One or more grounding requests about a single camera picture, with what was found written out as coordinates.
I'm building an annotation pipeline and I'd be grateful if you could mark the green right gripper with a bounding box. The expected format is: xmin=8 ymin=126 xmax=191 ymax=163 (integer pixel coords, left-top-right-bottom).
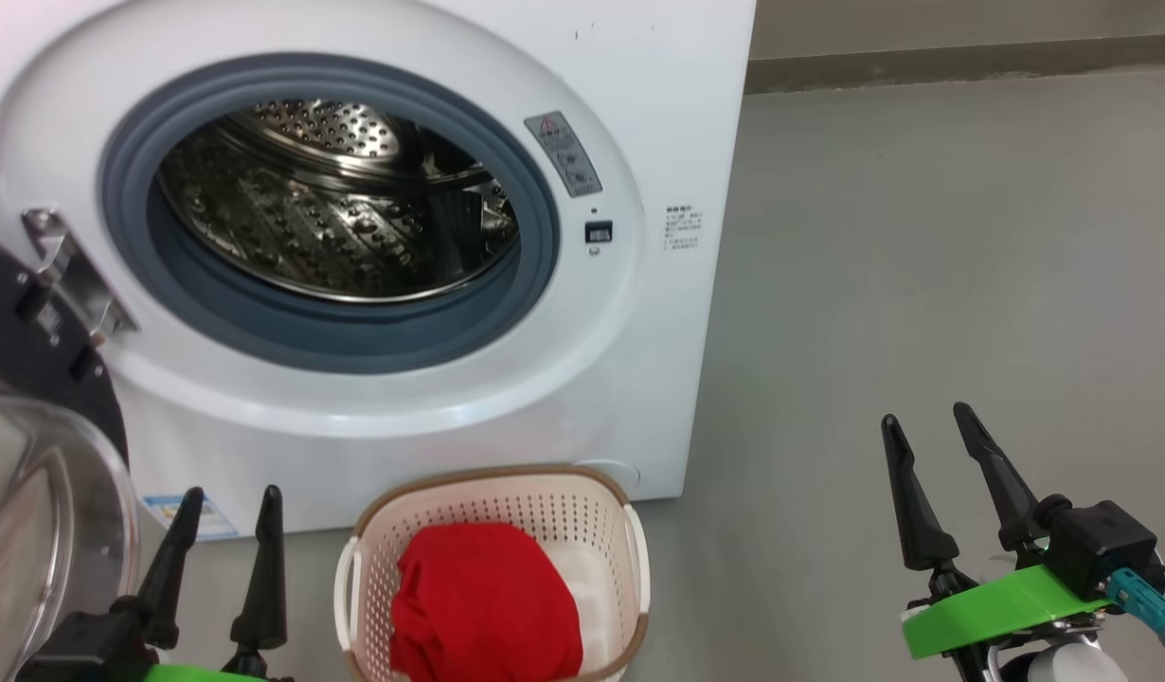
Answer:
xmin=881 ymin=403 xmax=1114 ymax=682

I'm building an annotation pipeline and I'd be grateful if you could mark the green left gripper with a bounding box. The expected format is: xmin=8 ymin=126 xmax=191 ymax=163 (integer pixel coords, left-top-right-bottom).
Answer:
xmin=112 ymin=485 xmax=296 ymax=682

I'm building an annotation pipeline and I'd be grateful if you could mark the black round glass washer door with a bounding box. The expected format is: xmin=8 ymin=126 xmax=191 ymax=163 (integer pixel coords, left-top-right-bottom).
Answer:
xmin=0 ymin=230 xmax=140 ymax=682

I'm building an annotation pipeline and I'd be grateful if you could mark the red and white garment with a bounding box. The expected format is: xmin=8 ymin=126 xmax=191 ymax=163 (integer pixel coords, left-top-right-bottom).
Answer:
xmin=389 ymin=522 xmax=584 ymax=682

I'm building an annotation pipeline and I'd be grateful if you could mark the cream basket with brown rim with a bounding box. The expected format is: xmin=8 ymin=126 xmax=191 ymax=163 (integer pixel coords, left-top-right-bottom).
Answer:
xmin=333 ymin=463 xmax=652 ymax=682

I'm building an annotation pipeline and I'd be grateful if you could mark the metal door hinge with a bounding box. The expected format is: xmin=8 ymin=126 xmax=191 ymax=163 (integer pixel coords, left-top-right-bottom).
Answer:
xmin=21 ymin=208 xmax=138 ymax=347

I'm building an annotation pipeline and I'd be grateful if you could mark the white washing machine body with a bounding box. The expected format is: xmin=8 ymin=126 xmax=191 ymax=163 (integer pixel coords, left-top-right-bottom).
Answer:
xmin=0 ymin=0 xmax=758 ymax=541

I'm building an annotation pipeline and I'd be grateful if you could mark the blue energy label sticker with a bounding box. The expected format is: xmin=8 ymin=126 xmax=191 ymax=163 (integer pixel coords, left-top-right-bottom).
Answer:
xmin=142 ymin=493 xmax=239 ymax=542

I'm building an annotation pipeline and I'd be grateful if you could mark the round white filter cover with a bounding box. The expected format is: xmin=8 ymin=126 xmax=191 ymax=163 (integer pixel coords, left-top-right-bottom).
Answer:
xmin=573 ymin=458 xmax=642 ymax=495

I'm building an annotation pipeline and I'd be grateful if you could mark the black text sticker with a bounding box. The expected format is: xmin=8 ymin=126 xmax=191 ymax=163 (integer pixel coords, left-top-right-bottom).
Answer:
xmin=664 ymin=205 xmax=705 ymax=253

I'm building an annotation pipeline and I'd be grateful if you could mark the grey skirting board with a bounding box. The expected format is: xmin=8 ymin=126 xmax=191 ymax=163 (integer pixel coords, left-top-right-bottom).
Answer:
xmin=745 ymin=35 xmax=1165 ymax=94

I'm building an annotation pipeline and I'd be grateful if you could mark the grey warning label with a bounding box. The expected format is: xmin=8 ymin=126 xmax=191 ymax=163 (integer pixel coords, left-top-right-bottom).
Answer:
xmin=524 ymin=111 xmax=603 ymax=199

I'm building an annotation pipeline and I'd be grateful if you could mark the teal right cable connector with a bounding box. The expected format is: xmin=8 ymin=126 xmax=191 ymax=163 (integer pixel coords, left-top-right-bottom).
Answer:
xmin=1105 ymin=568 xmax=1165 ymax=657

